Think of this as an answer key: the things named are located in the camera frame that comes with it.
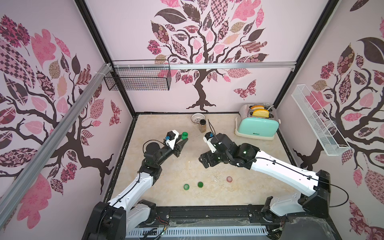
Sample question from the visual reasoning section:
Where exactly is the white wire wall shelf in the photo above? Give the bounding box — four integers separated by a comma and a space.
292, 84, 352, 156

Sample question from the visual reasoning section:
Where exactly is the white slotted cable duct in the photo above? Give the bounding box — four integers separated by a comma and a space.
126, 226, 268, 239

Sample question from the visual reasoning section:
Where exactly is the aluminium rail back wall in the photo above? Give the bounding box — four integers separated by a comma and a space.
114, 62, 297, 70

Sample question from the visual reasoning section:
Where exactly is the orange toast slice back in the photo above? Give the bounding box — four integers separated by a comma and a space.
250, 105, 265, 110

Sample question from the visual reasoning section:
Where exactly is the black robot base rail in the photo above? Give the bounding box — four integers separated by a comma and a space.
156, 205, 329, 226

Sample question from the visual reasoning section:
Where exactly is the aluminium rail wall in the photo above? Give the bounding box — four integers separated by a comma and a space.
1, 63, 112, 228
114, 62, 297, 70

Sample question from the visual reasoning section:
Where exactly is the black wire wall basket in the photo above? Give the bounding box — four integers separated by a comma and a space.
104, 59, 172, 91

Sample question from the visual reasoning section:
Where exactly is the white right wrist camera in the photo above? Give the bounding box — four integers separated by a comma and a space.
203, 132, 220, 153

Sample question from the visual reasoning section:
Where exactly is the mint green Belinee toaster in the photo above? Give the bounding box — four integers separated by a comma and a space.
235, 104, 281, 140

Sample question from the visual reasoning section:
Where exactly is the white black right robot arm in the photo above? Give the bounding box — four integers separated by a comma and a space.
199, 143, 331, 219

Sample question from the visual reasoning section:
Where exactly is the green paint jar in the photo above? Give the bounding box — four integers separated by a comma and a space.
182, 132, 189, 140

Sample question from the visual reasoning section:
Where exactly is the yellow toast slice front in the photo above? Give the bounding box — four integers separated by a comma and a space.
252, 109, 270, 118

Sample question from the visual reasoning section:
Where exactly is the brown spice jar black lid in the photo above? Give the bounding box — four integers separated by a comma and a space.
200, 119, 207, 133

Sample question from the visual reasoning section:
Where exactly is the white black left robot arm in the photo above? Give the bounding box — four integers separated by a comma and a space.
82, 136, 188, 240

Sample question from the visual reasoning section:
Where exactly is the aluminium rail left wall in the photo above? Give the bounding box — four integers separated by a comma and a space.
1, 63, 112, 228

